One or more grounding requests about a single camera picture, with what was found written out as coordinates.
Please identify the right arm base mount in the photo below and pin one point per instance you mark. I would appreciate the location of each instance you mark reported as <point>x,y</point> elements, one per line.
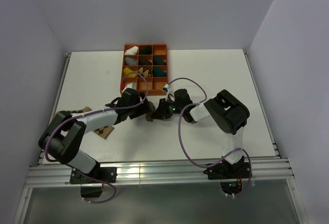
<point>228,171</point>

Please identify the dark brown rolled sock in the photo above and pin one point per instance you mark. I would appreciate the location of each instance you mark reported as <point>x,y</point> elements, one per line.
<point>143,60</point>

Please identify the teal rolled sock lower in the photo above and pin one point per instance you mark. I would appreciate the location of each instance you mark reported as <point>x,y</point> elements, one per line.
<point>157,72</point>

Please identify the teal rolled sock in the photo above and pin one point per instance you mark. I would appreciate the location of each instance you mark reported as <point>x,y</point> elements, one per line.
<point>157,72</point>
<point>158,60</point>

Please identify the dark green rolled sock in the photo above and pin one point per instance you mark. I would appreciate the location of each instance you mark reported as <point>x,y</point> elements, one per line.
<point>145,49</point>

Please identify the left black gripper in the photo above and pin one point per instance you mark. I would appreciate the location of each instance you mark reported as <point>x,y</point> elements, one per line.
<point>142,109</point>

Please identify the orange wooden compartment tray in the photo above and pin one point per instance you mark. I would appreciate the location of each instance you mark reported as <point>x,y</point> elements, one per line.
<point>151,85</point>

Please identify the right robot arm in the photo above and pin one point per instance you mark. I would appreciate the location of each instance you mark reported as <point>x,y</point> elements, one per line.
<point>227,112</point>

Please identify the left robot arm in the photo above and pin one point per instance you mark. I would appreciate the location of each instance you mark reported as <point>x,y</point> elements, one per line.
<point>63,136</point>

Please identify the teal rolled sock upper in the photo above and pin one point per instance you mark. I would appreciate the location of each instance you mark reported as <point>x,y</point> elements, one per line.
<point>158,60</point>

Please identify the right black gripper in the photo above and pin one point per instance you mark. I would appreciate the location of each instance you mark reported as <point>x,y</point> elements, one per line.
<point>162,112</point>

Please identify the yellow rolled sock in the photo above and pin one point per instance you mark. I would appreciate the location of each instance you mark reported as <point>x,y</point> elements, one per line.
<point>129,73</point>

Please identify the argyle rolled sock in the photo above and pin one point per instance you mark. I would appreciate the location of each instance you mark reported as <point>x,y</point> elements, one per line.
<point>145,71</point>

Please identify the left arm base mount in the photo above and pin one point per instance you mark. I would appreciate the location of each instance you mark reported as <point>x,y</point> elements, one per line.
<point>92,185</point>

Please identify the aluminium table frame rail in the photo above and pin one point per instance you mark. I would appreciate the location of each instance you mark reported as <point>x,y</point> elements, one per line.
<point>166,172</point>

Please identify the grey rolled sock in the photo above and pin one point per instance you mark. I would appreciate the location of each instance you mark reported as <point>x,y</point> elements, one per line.
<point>131,61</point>

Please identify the white rolled sock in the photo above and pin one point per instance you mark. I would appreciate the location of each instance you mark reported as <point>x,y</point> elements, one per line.
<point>132,51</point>

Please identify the tan sock with maroon cuff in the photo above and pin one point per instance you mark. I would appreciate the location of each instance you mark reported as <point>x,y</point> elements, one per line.
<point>150,112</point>

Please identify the brown argyle sock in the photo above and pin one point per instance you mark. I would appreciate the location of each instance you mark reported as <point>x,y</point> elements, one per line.
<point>103,132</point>

